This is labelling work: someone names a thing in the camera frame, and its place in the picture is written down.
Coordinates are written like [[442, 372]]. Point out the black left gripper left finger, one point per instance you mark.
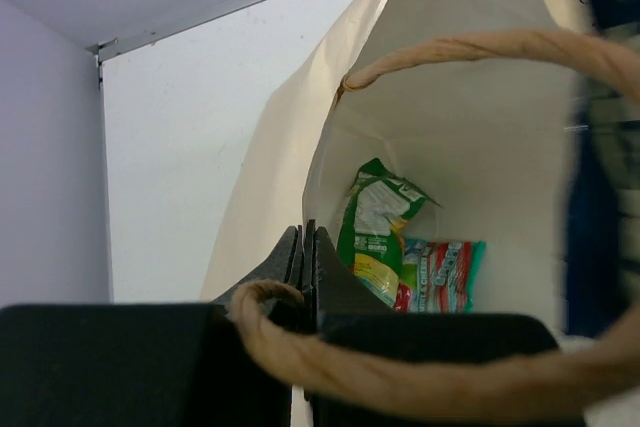
[[173, 364]]

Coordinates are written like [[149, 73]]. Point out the green snack bag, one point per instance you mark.
[[376, 209]]

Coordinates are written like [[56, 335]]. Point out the teal Fox's candy bag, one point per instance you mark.
[[438, 277]]

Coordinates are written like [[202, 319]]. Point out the cream paper bag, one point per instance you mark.
[[475, 102]]

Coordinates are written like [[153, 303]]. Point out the blue potato chips bag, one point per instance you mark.
[[601, 278]]

